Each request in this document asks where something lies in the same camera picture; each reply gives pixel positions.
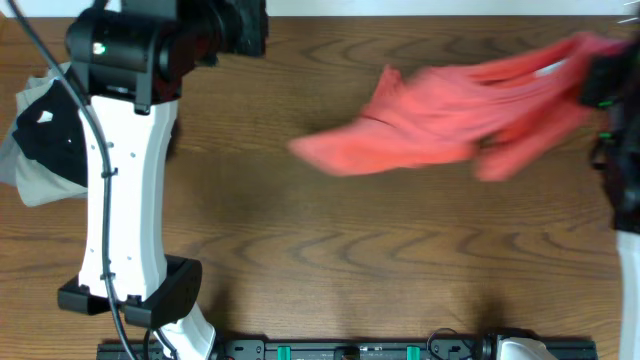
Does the black polo shirt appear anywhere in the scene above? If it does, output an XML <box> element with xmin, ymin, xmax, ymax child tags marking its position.
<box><xmin>12</xmin><ymin>80</ymin><xmax>88</xmax><ymax>187</ymax></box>

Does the khaki folded shirt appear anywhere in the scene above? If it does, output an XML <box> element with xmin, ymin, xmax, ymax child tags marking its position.
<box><xmin>1</xmin><ymin>70</ymin><xmax>87</xmax><ymax>207</ymax></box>

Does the red soccer t-shirt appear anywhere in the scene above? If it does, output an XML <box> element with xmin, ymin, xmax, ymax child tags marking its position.
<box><xmin>289</xmin><ymin>32</ymin><xmax>630</xmax><ymax>181</ymax></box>

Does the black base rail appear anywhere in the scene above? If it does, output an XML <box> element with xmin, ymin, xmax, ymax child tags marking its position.
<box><xmin>96</xmin><ymin>338</ymin><xmax>599</xmax><ymax>360</ymax></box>

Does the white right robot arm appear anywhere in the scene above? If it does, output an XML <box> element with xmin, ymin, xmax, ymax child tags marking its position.
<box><xmin>580</xmin><ymin>40</ymin><xmax>639</xmax><ymax>360</ymax></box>

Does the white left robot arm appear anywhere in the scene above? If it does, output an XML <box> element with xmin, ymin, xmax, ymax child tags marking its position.
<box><xmin>58</xmin><ymin>0</ymin><xmax>268</xmax><ymax>359</ymax></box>

